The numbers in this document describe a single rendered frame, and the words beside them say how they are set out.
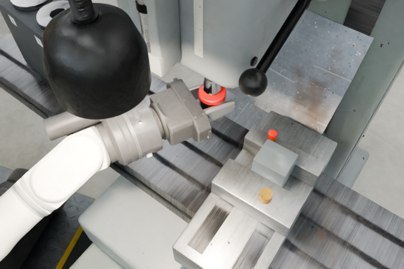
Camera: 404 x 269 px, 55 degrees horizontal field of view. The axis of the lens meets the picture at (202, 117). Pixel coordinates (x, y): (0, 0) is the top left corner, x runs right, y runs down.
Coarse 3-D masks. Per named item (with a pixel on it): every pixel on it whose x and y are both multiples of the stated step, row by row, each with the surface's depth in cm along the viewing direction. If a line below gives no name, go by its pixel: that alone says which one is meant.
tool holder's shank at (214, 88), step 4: (204, 80) 63; (208, 80) 62; (204, 84) 63; (208, 84) 62; (212, 84) 62; (216, 84) 62; (204, 88) 64; (208, 88) 63; (212, 88) 63; (216, 88) 63; (220, 88) 64; (208, 92) 64; (212, 92) 63; (216, 92) 64
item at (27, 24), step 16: (0, 0) 85; (16, 0) 83; (32, 0) 83; (48, 0) 84; (64, 0) 85; (16, 16) 82; (32, 16) 82; (48, 16) 80; (16, 32) 89; (32, 32) 80; (32, 48) 87; (32, 64) 96
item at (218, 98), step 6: (198, 90) 66; (222, 90) 65; (198, 96) 66; (204, 96) 65; (210, 96) 65; (216, 96) 65; (222, 96) 65; (204, 102) 65; (210, 102) 64; (216, 102) 64
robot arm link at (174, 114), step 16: (176, 80) 66; (160, 96) 64; (176, 96) 64; (192, 96) 64; (128, 112) 60; (144, 112) 60; (160, 112) 61; (176, 112) 62; (192, 112) 62; (144, 128) 59; (160, 128) 61; (176, 128) 61; (192, 128) 63; (208, 128) 62; (144, 144) 60; (160, 144) 61
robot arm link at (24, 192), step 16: (64, 144) 54; (80, 144) 55; (96, 144) 56; (48, 160) 54; (64, 160) 54; (80, 160) 55; (96, 160) 56; (32, 176) 53; (48, 176) 54; (64, 176) 54; (80, 176) 55; (16, 192) 55; (32, 192) 54; (48, 192) 54; (64, 192) 54; (32, 208) 55; (48, 208) 55
